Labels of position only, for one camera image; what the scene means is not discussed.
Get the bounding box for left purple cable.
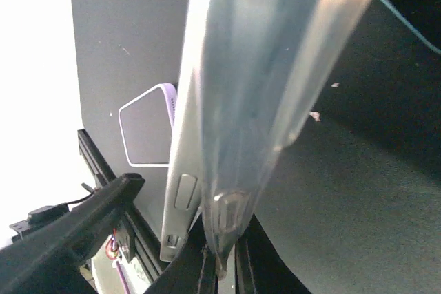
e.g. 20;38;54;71
113;261;132;294

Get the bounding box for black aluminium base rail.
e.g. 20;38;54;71
76;128;166;281

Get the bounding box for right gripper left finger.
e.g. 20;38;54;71
146;218;217;294

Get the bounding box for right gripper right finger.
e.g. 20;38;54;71
234;216;310;294

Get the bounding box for silver bare phone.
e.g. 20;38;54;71
160;0;210;262

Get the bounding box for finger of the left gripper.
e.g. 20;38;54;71
1;174;145;293

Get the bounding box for clear phone case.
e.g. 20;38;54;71
197;0;370;277

